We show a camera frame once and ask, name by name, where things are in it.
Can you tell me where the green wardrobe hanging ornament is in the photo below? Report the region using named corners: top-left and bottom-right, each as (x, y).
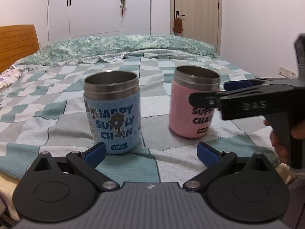
top-left (120, 0), bottom-right (126, 17)

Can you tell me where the orange wooden headboard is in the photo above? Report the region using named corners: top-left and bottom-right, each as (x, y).
top-left (0, 24), bottom-right (39, 73)

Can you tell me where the blue sleeved steel cup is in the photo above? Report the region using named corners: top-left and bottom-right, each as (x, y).
top-left (83, 70), bottom-right (141, 155)

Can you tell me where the checkered teal bed blanket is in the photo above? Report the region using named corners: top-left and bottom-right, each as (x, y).
top-left (0, 54), bottom-right (282, 187)

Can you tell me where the pink sleeved steel cup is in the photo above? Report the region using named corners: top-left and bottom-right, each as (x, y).
top-left (168, 65), bottom-right (221, 139)

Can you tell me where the beige wooden door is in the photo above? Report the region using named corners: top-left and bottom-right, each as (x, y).
top-left (170, 0), bottom-right (222, 52)

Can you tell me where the green floral quilt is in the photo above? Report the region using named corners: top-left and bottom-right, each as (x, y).
top-left (13, 35), bottom-right (218, 69)

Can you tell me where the red door handle ornament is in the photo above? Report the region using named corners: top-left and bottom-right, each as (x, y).
top-left (173, 17), bottom-right (183, 35)

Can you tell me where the white wardrobe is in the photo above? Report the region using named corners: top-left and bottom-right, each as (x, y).
top-left (47, 0), bottom-right (151, 43)

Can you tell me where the black door handle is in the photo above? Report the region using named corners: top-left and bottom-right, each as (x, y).
top-left (175, 10), bottom-right (185, 19)

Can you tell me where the white wall socket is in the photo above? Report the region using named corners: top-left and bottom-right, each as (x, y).
top-left (279, 66), bottom-right (297, 79)

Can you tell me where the floral white pillow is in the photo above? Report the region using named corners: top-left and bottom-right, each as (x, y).
top-left (0, 67), bottom-right (23, 90)

